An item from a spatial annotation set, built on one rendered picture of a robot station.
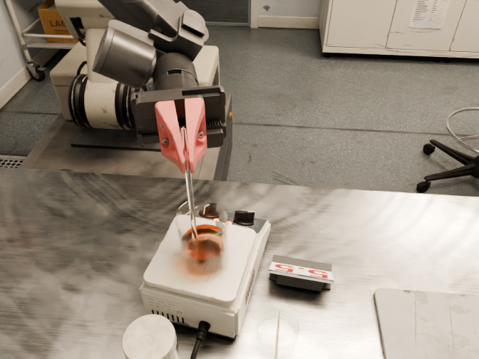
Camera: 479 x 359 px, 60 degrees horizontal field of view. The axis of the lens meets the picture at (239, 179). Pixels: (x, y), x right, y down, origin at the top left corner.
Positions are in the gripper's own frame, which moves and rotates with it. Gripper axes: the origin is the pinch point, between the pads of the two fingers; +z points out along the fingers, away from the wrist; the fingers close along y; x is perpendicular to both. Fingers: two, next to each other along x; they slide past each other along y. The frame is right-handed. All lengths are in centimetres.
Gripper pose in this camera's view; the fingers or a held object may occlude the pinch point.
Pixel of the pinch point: (187, 163)
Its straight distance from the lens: 41.0
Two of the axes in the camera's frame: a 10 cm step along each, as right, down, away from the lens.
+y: 9.8, -1.2, 1.4
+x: 0.0, 7.6, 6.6
